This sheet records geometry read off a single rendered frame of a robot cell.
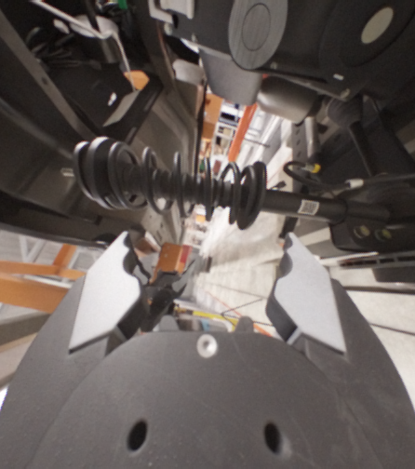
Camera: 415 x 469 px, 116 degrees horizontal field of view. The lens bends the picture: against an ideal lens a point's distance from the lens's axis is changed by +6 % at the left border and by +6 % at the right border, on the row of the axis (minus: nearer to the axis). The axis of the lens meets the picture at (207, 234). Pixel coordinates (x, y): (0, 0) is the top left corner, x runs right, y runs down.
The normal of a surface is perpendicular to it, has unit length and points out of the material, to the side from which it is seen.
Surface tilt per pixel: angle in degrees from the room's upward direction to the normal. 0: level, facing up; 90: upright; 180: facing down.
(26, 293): 90
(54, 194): 127
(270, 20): 90
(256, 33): 90
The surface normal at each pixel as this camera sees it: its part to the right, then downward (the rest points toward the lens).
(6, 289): 0.15, -0.31
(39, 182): 0.77, -0.06
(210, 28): -0.20, 0.92
